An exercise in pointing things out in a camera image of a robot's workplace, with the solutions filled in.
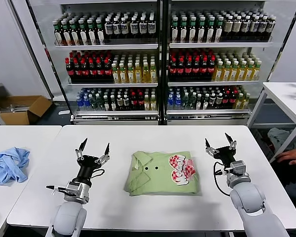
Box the white side table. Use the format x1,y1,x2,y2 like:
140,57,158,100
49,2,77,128
246,82,296,165

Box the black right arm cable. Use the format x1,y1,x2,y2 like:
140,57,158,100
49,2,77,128
213,161,232,198

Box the white cap beige label bottle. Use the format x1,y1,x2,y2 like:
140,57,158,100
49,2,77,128
232,15,242,41
223,15,233,41

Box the small red cap cola bottle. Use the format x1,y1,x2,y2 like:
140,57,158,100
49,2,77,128
130,93,138,111
137,93,145,111
229,91,237,110
222,91,230,110

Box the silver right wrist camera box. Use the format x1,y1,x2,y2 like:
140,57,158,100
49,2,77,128
223,159,250,180

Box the brown cardboard box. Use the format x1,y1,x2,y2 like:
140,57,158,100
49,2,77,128
0,95,53,126

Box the white cap blue label bottle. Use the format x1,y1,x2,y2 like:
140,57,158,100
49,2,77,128
240,16,250,40
120,18,130,39
258,16,267,40
266,16,276,39
112,18,122,39
104,19,113,39
129,17,139,39
249,16,259,40
147,16,156,38
139,17,148,39

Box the green cap dark tea bottle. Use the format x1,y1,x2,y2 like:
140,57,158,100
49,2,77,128
87,19,96,46
53,21,62,47
78,19,88,46
179,18,188,44
214,17,223,44
70,20,79,46
187,17,197,44
61,20,71,46
206,17,215,44
95,19,105,46
196,17,206,44
170,18,179,45

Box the light green polo shirt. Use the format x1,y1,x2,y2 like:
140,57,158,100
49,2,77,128
124,150,203,198

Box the beverage cooler cabinet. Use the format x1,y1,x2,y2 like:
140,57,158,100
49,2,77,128
162,0,296,127
27,0,165,126

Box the black mesh basket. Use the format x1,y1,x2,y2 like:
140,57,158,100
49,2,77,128
251,128,274,163

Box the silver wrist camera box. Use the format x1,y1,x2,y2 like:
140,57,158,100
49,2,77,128
223,159,250,180
64,181,92,205

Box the white cooler shelf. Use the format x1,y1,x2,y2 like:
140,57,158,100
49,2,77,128
166,109,252,116
168,42,273,49
167,80,260,87
67,82,159,89
54,43,159,51
74,110,159,117

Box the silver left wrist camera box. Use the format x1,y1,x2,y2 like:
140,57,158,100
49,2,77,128
64,181,92,205

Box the metal rods bundle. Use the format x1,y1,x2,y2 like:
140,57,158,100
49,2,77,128
8,105,32,114

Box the crumpled light blue shirt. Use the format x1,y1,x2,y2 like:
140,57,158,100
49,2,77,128
0,147,31,186

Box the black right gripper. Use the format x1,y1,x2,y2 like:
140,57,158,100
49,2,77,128
205,132,237,166

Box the large red cap cola bottle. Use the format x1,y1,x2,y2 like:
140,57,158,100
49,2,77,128
184,58,192,81
207,58,216,80
65,58,74,81
95,58,104,81
73,58,81,81
103,58,112,81
176,58,185,81
168,58,177,81
88,58,97,81
191,58,200,81
199,58,208,81
80,58,89,81

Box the pale clothes pile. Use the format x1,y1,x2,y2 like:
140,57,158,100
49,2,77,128
267,127,296,155

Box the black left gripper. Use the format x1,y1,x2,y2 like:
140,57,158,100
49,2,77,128
75,137,110,183

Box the glass cooler door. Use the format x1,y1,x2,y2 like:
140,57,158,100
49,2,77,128
261,0,296,83
9,0,54,101

